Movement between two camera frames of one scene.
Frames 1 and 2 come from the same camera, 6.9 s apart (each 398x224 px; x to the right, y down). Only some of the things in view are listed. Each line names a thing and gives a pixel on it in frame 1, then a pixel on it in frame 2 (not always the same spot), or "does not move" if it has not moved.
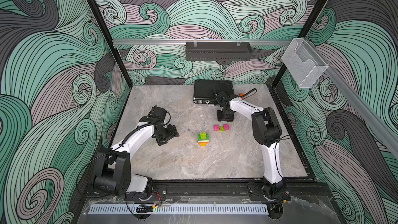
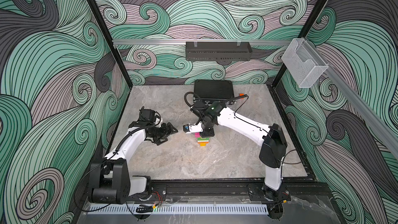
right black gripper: (229, 119) -> (207, 134)
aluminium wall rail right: (383, 128) does not move
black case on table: (204, 91) does not move
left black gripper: (172, 133) does not move
